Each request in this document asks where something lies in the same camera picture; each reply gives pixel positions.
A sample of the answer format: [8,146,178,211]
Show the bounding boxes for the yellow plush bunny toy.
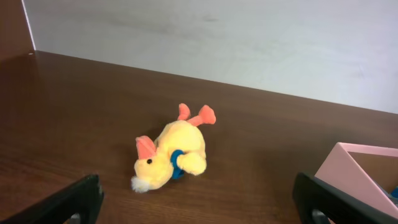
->
[131,103,216,193]

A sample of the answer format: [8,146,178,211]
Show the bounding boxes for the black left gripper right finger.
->
[292,172,397,224]

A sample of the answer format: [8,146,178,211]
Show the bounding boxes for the white cardboard box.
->
[315,142,397,218]

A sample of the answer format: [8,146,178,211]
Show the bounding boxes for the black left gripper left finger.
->
[1,174,104,224]

